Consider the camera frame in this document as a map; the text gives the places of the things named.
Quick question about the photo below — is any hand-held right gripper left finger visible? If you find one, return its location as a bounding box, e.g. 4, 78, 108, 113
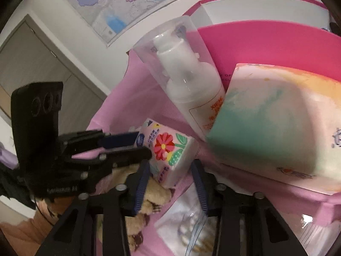
35, 159, 151, 256

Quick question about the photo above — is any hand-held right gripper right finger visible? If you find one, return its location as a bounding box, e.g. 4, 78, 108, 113
190, 159, 303, 256

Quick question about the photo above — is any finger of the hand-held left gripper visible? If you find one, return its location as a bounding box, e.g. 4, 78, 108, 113
62, 147, 153, 174
57, 129, 140, 153

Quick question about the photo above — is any small floral tissue pack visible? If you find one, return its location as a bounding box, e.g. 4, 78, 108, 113
134, 118, 199, 190

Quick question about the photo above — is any large pastel tissue pack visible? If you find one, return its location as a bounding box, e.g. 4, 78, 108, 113
206, 63, 341, 196

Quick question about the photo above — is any magenta cardboard box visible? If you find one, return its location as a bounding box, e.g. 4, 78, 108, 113
184, 0, 341, 91

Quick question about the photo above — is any brown plush toy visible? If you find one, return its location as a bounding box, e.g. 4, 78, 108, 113
96, 165, 177, 253

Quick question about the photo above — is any pink flower tablecloth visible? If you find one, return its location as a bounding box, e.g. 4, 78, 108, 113
88, 51, 341, 256

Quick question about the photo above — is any clear plastic bag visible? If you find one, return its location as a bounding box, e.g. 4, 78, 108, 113
155, 184, 222, 256

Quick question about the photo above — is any grey door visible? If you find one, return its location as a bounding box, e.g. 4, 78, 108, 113
0, 15, 110, 118

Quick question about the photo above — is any white foam pump bottle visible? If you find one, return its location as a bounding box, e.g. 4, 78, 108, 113
133, 15, 227, 142

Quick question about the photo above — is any clear plastic packet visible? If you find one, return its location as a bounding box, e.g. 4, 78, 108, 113
294, 213, 341, 256

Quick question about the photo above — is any colourful wall map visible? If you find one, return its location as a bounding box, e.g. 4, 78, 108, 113
55, 0, 232, 47

